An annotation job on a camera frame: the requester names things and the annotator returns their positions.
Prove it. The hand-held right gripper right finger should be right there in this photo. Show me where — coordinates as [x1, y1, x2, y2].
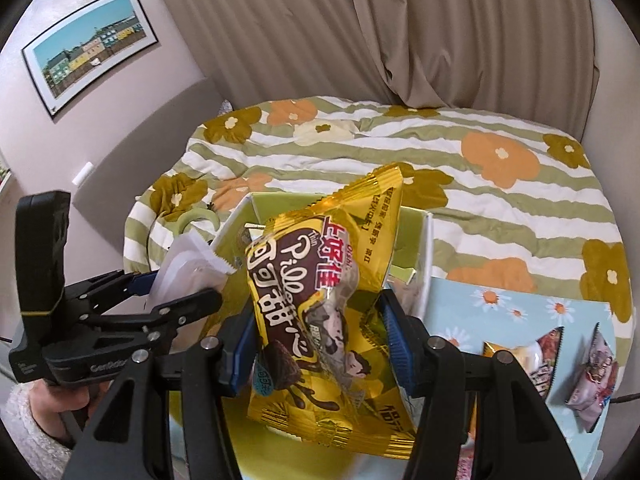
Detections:
[377, 290, 583, 480]

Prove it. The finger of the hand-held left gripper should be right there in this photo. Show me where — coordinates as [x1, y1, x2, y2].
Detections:
[64, 269, 160, 313]
[80, 288, 224, 343]

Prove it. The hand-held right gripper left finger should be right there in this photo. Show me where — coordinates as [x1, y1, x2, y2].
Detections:
[60, 305, 258, 480]

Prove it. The white translucent snack wrapper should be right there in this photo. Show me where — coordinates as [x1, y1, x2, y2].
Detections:
[147, 232, 238, 313]

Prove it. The yellow brown chocolate snack bag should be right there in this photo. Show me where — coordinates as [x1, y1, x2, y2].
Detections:
[245, 162, 426, 461]

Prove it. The green cardboard box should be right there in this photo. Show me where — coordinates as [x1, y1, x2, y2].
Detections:
[167, 190, 436, 480]

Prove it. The pile of snack packets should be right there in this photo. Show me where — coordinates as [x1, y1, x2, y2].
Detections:
[457, 325, 618, 480]

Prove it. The person's left forearm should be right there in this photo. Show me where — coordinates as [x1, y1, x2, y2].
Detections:
[0, 385, 73, 480]

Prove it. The person's left hand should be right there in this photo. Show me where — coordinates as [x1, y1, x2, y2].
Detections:
[27, 381, 118, 443]

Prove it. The grey padded headboard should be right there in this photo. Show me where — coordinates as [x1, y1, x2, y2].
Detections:
[0, 76, 236, 271]

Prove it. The green striped floral blanket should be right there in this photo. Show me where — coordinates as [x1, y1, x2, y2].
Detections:
[122, 95, 633, 356]

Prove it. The beige pleated curtain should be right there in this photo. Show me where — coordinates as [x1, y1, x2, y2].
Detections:
[145, 0, 601, 111]

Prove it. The green ring handle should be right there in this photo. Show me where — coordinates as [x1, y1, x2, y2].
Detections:
[177, 207, 221, 236]

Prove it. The white wall switch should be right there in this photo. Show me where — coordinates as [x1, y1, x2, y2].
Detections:
[71, 161, 95, 187]

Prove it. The framed colourful houses wall poster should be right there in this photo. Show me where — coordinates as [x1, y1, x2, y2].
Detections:
[21, 0, 160, 120]

